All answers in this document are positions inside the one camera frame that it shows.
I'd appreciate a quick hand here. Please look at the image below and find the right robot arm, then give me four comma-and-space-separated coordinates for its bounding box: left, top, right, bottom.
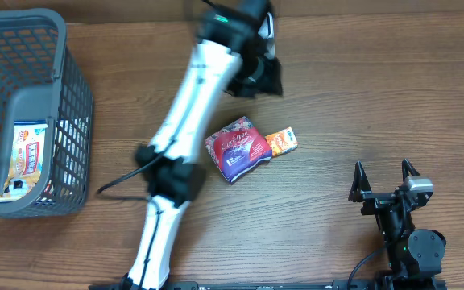
346, 159, 446, 289

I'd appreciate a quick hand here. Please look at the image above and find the red purple Carefree pack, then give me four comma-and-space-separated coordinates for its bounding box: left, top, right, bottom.
205, 116, 272, 183

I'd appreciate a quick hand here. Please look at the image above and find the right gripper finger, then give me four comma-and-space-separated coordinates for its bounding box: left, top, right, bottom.
401, 159, 420, 180
348, 161, 372, 201

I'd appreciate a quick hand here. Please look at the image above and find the small orange box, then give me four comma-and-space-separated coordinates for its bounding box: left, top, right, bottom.
265, 127, 298, 157

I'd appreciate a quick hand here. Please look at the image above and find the white barcode scanner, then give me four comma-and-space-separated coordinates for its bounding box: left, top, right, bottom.
258, 12, 276, 60

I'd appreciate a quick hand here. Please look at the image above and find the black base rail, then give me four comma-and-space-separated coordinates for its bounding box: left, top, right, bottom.
88, 280, 448, 290

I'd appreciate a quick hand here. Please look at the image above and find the grey plastic shopping basket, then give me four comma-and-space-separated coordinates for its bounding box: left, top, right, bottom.
0, 9, 93, 218

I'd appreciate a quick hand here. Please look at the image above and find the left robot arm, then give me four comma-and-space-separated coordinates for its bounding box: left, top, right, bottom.
116, 0, 283, 289

